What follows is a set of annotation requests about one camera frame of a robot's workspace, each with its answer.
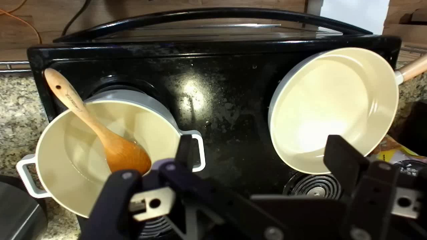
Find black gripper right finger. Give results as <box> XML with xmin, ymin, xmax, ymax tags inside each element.
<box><xmin>323</xmin><ymin>135</ymin><xmax>427</xmax><ymax>240</ymax></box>

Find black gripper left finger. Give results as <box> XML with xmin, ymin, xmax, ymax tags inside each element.
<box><xmin>84</xmin><ymin>133</ymin><xmax>207</xmax><ymax>240</ymax></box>

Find wooden cooking spoon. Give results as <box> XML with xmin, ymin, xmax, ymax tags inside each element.
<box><xmin>43</xmin><ymin>68</ymin><xmax>152</xmax><ymax>175</ymax></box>

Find yellow black snack bag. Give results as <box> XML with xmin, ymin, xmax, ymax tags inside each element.
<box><xmin>370</xmin><ymin>135</ymin><xmax>427</xmax><ymax>164</ymax></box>

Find cream frying pan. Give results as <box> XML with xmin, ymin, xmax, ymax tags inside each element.
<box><xmin>268</xmin><ymin>47</ymin><xmax>427</xmax><ymax>175</ymax></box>

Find black electric stove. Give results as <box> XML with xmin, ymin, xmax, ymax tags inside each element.
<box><xmin>27</xmin><ymin>8</ymin><xmax>402</xmax><ymax>193</ymax></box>

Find white two-handled pot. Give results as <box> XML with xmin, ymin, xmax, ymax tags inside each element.
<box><xmin>16</xmin><ymin>89</ymin><xmax>185</xmax><ymax>217</ymax></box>

